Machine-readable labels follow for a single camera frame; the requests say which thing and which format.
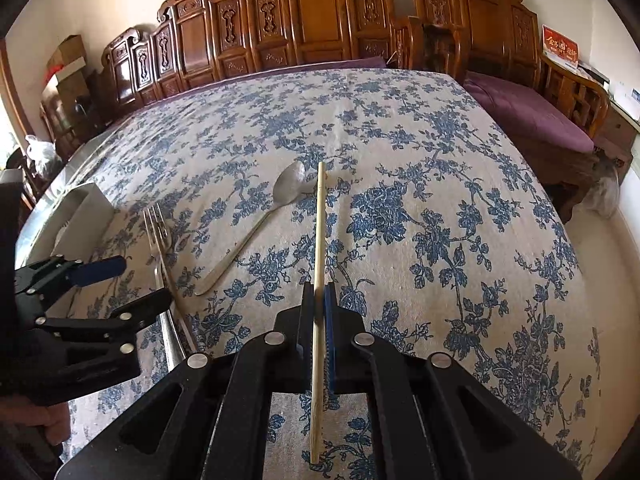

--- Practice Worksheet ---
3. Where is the steel fork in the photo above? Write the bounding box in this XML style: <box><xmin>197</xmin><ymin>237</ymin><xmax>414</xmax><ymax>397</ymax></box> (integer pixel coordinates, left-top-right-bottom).
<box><xmin>143</xmin><ymin>205</ymin><xmax>186</xmax><ymax>372</ymax></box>

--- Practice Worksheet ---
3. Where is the light bamboo chopstick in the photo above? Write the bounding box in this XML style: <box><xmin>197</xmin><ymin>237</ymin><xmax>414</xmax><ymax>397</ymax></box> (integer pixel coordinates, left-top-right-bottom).
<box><xmin>309</xmin><ymin>162</ymin><xmax>326</xmax><ymax>465</ymax></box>

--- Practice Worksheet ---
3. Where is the person's left hand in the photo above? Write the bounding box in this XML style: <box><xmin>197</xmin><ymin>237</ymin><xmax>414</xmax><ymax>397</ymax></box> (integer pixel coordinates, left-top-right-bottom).
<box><xmin>0</xmin><ymin>396</ymin><xmax>70</xmax><ymax>445</ymax></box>

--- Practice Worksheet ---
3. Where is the grey metal tray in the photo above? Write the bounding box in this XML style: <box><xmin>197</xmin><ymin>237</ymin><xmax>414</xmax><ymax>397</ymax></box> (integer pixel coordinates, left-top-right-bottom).
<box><xmin>15</xmin><ymin>183</ymin><xmax>115</xmax><ymax>269</ymax></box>

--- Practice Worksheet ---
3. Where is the clear plastic bag at left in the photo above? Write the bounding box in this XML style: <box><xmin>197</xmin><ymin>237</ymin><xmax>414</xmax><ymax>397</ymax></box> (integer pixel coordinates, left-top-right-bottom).
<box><xmin>25</xmin><ymin>134</ymin><xmax>63</xmax><ymax>180</ymax></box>

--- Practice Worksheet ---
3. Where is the wooden chair at left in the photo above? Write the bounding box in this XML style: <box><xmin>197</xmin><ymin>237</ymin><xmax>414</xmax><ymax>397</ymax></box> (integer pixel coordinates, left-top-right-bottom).
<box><xmin>40</xmin><ymin>96</ymin><xmax>104</xmax><ymax>162</ymax></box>

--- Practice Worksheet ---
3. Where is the lower cardboard box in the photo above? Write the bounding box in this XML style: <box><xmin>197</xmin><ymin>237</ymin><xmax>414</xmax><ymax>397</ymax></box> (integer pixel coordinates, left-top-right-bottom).
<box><xmin>41</xmin><ymin>70</ymin><xmax>90</xmax><ymax>122</ymax></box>

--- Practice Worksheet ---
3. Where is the cardboard box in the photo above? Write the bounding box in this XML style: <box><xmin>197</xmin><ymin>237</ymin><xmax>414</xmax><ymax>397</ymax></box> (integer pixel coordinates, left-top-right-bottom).
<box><xmin>47</xmin><ymin>35</ymin><xmax>87</xmax><ymax>70</ymax></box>
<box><xmin>41</xmin><ymin>70</ymin><xmax>90</xmax><ymax>122</ymax></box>

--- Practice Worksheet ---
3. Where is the steel spoon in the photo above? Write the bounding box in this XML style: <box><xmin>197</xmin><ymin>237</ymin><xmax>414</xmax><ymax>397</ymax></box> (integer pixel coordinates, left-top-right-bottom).
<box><xmin>194</xmin><ymin>162</ymin><xmax>306</xmax><ymax>296</ymax></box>

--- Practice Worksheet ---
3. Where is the blue floral tablecloth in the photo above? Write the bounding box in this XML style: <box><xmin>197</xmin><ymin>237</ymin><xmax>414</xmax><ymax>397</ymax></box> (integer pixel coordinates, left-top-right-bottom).
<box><xmin>49</xmin><ymin>66</ymin><xmax>604</xmax><ymax>480</ymax></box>

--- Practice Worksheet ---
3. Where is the top cardboard box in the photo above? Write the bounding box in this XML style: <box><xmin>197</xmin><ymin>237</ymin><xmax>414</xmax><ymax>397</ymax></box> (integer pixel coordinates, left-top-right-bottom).
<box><xmin>47</xmin><ymin>35</ymin><xmax>87</xmax><ymax>70</ymax></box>

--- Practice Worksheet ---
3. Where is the plastic bag on floor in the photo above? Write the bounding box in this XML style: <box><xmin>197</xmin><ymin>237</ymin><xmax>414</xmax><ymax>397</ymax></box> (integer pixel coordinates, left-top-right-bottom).
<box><xmin>582</xmin><ymin>157</ymin><xmax>620</xmax><ymax>219</ymax></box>

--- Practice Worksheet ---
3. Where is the purple armchair cushion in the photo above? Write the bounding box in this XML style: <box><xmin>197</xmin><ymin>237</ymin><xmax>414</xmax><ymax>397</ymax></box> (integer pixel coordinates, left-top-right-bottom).
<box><xmin>463</xmin><ymin>72</ymin><xmax>594</xmax><ymax>153</ymax></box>

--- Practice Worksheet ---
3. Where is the long carved wooden sofa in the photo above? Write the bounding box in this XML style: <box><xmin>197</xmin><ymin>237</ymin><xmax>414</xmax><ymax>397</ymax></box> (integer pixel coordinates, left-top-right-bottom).
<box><xmin>99</xmin><ymin>0</ymin><xmax>423</xmax><ymax>117</ymax></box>

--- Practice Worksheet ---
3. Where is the wooden side table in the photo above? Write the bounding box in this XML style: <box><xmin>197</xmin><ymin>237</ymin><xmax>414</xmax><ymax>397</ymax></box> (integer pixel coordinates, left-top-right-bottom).
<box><xmin>593</xmin><ymin>103</ymin><xmax>639</xmax><ymax>182</ymax></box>

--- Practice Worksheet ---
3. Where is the white box on side table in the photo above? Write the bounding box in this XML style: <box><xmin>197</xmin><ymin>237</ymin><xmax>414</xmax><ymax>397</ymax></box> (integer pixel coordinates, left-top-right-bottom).
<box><xmin>608</xmin><ymin>82</ymin><xmax>640</xmax><ymax>122</ymax></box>

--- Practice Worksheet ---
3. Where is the carved wooden armchair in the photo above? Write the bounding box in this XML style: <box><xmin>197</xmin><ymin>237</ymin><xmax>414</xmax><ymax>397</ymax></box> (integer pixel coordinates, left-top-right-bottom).
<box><xmin>413</xmin><ymin>0</ymin><xmax>610</xmax><ymax>221</ymax></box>

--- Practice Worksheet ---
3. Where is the red greeting card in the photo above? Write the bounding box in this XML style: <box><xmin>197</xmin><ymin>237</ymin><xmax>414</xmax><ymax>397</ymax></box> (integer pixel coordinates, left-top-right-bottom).
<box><xmin>542</xmin><ymin>25</ymin><xmax>579</xmax><ymax>68</ymax></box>

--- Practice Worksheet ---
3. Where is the wooden door frame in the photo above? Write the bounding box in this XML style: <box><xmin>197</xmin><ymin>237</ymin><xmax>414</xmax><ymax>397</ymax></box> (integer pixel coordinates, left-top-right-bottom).
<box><xmin>0</xmin><ymin>38</ymin><xmax>34</xmax><ymax>151</ymax></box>

